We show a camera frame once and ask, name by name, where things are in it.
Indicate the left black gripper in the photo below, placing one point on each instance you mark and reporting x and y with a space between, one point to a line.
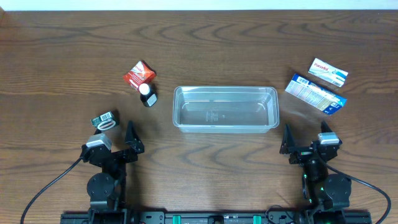
116 155

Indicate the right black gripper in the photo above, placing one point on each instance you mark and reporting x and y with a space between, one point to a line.
305 151

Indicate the blue Kool Fever box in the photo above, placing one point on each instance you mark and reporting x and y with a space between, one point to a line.
315 95

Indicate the white Panadol box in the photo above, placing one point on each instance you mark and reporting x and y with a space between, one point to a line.
328 72

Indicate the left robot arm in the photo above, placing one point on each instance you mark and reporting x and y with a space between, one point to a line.
107 189

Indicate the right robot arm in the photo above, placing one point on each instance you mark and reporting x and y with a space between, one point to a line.
326 192

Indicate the clear plastic container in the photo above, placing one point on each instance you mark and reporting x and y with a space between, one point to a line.
225 109

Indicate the small green black box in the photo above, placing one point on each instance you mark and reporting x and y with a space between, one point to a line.
105 121

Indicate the dark bottle white cap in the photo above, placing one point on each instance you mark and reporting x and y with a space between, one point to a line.
147 95

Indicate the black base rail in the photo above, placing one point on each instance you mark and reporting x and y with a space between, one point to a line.
270 216

